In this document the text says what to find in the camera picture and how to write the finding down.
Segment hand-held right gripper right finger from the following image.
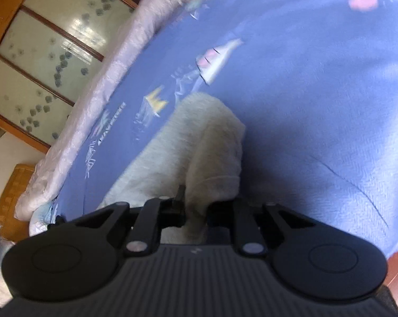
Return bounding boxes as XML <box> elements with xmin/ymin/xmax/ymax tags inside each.
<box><xmin>207</xmin><ymin>200</ymin><xmax>348</xmax><ymax>258</ymax></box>

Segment frosted glass sliding wardrobe door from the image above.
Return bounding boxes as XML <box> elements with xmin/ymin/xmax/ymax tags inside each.
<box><xmin>0</xmin><ymin>0</ymin><xmax>142</xmax><ymax>151</ymax></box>

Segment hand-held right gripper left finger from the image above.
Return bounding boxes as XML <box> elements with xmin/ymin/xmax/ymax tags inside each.
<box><xmin>47</xmin><ymin>185</ymin><xmax>188</xmax><ymax>258</ymax></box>

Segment wooden bedside cabinet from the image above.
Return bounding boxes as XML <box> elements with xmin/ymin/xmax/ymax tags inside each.
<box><xmin>0</xmin><ymin>163</ymin><xmax>43</xmax><ymax>238</ymax></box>

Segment grey pants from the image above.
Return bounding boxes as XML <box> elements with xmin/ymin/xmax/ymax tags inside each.
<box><xmin>96</xmin><ymin>92</ymin><xmax>247</xmax><ymax>245</ymax></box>

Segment blue printed bed sheet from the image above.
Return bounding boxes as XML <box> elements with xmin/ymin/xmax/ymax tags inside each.
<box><xmin>54</xmin><ymin>0</ymin><xmax>398</xmax><ymax>260</ymax></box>

